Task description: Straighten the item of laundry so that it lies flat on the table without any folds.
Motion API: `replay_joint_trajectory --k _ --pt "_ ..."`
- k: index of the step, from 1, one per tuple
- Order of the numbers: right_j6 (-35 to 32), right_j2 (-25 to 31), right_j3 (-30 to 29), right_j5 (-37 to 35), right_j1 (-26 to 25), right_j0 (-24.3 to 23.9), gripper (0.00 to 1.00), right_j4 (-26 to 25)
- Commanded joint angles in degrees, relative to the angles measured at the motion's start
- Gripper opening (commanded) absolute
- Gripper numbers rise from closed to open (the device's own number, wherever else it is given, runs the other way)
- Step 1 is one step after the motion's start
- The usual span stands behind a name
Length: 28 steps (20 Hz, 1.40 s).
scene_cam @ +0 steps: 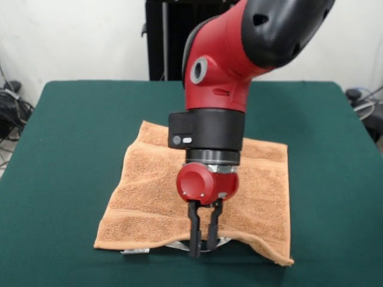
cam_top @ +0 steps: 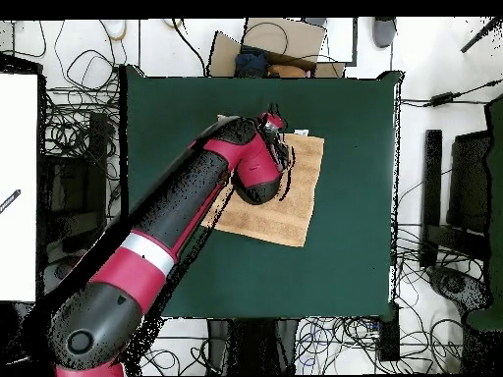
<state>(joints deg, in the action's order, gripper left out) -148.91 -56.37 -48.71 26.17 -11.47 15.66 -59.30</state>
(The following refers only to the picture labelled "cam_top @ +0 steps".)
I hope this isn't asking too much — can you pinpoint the orange cloth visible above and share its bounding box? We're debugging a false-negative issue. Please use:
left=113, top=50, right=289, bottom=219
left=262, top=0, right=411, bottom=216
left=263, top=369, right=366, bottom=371
left=266, top=63, right=308, bottom=79

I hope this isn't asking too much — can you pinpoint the black cable tangle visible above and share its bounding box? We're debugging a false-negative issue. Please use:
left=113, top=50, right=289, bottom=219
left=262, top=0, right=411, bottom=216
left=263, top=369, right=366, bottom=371
left=38, top=19, right=129, bottom=158
left=294, top=219, right=488, bottom=374

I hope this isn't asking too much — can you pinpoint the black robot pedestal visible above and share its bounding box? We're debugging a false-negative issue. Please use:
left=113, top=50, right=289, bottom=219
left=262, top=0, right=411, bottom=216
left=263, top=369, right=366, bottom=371
left=205, top=318, right=300, bottom=376

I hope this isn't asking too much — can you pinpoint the black pen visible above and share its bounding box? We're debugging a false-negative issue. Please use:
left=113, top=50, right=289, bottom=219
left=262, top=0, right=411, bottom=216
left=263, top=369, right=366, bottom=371
left=0, top=188, right=22, bottom=215

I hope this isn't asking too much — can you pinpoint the black chair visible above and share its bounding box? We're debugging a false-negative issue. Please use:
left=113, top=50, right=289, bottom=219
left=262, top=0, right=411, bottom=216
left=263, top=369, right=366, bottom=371
left=447, top=131, right=492, bottom=237

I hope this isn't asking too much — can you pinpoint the tan terry towel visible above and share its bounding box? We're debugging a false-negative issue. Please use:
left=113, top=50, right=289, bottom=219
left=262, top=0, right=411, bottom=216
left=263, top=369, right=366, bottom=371
left=201, top=114, right=326, bottom=248

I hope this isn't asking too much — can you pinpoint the black stand foot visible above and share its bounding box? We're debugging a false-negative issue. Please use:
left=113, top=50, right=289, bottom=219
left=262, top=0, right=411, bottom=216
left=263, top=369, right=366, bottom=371
left=425, top=264, right=492, bottom=315

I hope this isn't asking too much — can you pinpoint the dark green cloth cover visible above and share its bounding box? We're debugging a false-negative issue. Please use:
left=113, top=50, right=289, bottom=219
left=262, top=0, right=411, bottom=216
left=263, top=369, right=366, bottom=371
left=465, top=91, right=503, bottom=331

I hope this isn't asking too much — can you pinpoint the black power strip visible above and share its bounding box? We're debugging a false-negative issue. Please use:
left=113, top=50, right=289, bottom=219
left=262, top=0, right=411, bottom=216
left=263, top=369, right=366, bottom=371
left=377, top=301, right=401, bottom=362

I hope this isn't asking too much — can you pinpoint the black rod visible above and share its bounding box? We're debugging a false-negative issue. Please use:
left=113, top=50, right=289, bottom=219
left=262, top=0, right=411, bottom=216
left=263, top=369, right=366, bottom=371
left=460, top=16, right=503, bottom=54

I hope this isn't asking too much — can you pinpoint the brown cardboard box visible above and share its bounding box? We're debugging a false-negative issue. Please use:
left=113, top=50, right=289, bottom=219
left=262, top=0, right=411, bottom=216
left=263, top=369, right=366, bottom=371
left=206, top=17, right=347, bottom=79

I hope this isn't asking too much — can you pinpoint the dark green table cloth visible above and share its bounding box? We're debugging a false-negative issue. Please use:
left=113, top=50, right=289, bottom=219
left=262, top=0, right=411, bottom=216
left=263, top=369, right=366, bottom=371
left=119, top=64, right=404, bottom=319

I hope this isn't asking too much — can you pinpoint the black upright bar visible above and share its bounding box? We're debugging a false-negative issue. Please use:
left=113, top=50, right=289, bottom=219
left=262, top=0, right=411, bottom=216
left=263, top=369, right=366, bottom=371
left=419, top=129, right=443, bottom=268

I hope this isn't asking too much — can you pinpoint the dark blue cloth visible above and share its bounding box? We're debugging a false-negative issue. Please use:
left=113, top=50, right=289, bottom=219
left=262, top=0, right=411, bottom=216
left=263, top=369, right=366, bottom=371
left=234, top=45, right=270, bottom=79

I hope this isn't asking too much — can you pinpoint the black power adaptor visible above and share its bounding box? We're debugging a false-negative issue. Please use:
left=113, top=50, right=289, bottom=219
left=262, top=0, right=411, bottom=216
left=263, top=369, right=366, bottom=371
left=422, top=91, right=458, bottom=108

